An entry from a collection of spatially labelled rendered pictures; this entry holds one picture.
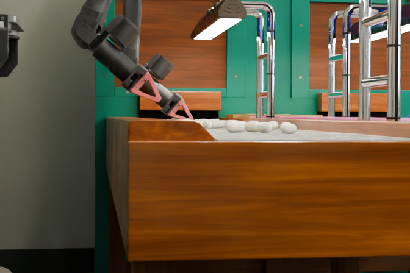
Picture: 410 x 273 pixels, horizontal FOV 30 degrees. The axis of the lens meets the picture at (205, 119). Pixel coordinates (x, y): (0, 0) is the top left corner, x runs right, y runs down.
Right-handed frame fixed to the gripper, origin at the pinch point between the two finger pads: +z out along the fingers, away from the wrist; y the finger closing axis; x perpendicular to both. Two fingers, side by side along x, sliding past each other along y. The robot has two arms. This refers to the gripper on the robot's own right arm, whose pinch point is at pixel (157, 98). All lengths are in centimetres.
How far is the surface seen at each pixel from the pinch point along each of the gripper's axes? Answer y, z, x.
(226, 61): 89, 15, -34
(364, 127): -68, 26, -16
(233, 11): 11.0, 0.4, -32.5
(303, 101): 89, 47, -42
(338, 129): -54, 27, -15
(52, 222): 183, 12, 66
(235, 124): -50, 12, -3
